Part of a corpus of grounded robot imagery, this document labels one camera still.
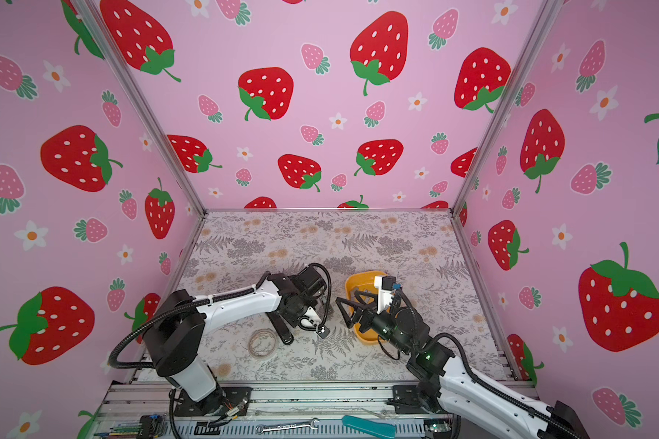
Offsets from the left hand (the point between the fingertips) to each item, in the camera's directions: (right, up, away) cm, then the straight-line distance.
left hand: (309, 305), depth 88 cm
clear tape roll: (-14, -11, -3) cm, 18 cm away
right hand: (+11, +7, -18) cm, 22 cm away
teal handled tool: (+20, -27, -18) cm, 38 cm away
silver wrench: (-11, -28, -17) cm, 34 cm away
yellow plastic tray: (+19, +6, +12) cm, 23 cm away
